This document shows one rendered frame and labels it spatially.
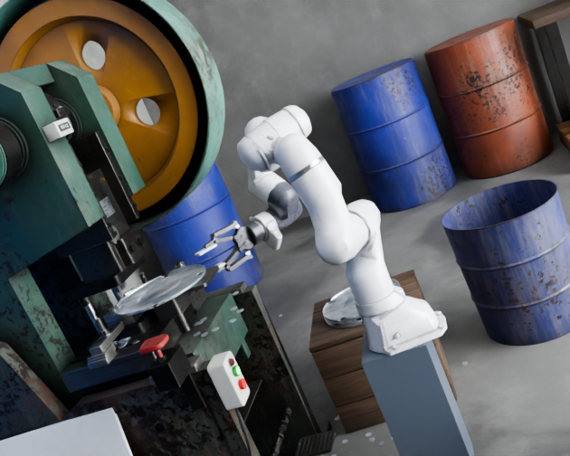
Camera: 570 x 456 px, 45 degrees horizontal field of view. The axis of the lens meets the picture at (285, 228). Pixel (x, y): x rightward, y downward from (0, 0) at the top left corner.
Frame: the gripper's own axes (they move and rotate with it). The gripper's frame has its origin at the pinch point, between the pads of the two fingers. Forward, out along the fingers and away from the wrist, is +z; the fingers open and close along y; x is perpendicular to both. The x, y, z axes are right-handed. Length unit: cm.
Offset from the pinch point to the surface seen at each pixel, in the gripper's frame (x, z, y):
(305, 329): -79, -73, -78
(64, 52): -34, -1, 75
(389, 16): -148, -284, 39
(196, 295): -7.3, 5.4, -9.9
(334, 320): 6, -31, -40
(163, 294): 6.0, 21.1, 0.2
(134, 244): 1.3, 20.4, 15.9
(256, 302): 0.5, -8.9, -20.4
